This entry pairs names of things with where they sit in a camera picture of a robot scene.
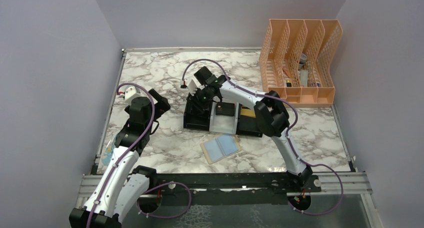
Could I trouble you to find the black white card tray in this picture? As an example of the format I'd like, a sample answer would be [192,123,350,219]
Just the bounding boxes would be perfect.
[183,95,263,138]

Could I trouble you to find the orange plastic desk organizer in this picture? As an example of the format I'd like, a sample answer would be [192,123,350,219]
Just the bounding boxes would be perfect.
[259,19,343,108]

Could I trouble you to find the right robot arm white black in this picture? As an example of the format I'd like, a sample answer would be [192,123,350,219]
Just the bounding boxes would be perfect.
[180,66,312,192]

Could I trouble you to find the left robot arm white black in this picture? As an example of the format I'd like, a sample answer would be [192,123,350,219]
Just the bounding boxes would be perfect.
[69,84,171,228]

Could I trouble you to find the black card in tray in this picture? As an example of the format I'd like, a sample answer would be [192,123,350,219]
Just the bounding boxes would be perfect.
[215,102,236,117]

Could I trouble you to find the gold card in tray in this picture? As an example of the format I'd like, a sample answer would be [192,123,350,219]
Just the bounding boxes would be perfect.
[240,106,256,118]

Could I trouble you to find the blue patterned sticker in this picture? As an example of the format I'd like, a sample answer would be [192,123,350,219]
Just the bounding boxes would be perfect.
[100,137,116,166]

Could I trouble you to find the grey tape roll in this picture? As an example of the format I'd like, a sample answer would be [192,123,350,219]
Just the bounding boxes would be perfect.
[298,53,308,70]

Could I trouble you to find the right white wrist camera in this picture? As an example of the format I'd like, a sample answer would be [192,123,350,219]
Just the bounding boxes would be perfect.
[180,78,202,96]

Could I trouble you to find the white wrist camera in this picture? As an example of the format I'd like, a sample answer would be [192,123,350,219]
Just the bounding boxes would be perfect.
[117,87,141,105]
[180,78,202,96]

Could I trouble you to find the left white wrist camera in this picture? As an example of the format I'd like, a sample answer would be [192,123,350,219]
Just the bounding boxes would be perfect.
[117,87,141,105]

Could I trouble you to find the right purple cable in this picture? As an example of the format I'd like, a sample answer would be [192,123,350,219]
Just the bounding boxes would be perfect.
[180,58,345,217]

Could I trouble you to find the purple cable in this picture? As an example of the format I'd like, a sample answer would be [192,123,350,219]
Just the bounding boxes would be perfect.
[85,83,157,228]
[180,58,345,217]

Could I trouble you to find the black metal base rail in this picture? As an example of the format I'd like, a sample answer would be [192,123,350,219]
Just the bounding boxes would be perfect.
[79,172,372,208]

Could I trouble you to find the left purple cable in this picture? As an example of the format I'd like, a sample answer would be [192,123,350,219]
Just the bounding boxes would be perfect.
[85,83,157,228]

